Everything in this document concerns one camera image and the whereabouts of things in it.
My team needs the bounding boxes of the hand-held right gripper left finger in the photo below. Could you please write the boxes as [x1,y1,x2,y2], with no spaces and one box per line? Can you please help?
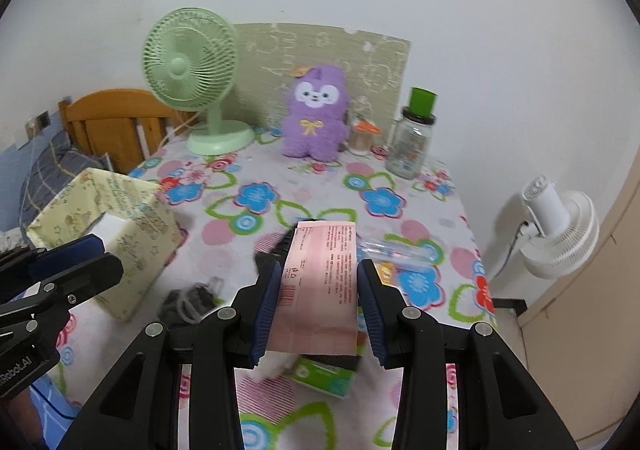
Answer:
[57,260,284,450]

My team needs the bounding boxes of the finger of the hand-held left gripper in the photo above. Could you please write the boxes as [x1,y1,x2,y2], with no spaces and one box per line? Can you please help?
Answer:
[30,253,124,313]
[0,234,106,281]

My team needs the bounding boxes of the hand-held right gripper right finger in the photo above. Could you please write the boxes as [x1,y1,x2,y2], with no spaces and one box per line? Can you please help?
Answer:
[357,259,583,450]

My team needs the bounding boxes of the pink tissue packet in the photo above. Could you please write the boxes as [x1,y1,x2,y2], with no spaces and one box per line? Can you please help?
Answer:
[267,221,360,357]

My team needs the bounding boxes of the yellow printed box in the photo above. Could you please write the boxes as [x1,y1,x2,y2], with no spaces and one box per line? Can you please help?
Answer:
[26,167,182,322]

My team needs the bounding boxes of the clear plastic packet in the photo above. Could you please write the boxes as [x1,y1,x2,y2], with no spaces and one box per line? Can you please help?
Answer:
[356,236,437,264]

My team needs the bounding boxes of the person's left forearm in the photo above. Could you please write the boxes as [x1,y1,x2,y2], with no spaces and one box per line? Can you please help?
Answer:
[0,392,43,450]

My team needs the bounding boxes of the white fluffy cotton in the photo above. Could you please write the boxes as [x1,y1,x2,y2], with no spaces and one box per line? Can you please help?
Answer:
[254,350,297,382]

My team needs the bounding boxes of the green tissue packet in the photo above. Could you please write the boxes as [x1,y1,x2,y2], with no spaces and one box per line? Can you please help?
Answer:
[287,354,362,400]

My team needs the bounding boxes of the blue plaid bedding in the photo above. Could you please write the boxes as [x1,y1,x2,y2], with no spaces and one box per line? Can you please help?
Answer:
[0,127,116,243]

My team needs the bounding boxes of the dark grey cloth bundle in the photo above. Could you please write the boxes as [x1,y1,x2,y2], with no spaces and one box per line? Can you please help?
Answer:
[159,276,224,326]

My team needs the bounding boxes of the floral tablecloth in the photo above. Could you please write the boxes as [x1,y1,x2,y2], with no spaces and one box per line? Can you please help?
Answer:
[50,127,501,450]

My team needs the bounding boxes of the wooden chair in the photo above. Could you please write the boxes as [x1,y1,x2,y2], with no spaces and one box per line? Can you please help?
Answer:
[58,89,201,175]

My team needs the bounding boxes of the glass jar mug green lid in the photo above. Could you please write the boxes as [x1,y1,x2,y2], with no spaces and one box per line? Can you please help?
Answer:
[385,87,439,179]

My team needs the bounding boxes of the cotton swab container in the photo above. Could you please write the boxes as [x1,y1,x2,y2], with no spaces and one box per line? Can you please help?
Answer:
[347,117,383,156]

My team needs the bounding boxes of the purple plush toy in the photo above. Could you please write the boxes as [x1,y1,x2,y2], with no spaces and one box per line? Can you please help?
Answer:
[280,63,351,162]

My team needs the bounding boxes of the white fan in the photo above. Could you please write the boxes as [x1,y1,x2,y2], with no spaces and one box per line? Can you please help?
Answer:
[520,174,600,279]

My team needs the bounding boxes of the beige door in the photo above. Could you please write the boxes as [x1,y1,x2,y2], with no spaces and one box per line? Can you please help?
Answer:
[517,170,640,446]

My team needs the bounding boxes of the green desk fan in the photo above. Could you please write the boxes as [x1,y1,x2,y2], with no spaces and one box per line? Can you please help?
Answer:
[141,8,255,157]

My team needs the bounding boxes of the beige printed board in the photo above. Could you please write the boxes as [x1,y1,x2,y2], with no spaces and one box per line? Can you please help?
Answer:
[232,23,412,141]

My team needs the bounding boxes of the black fan cable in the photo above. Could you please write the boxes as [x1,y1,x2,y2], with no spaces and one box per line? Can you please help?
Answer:
[492,223,532,281]

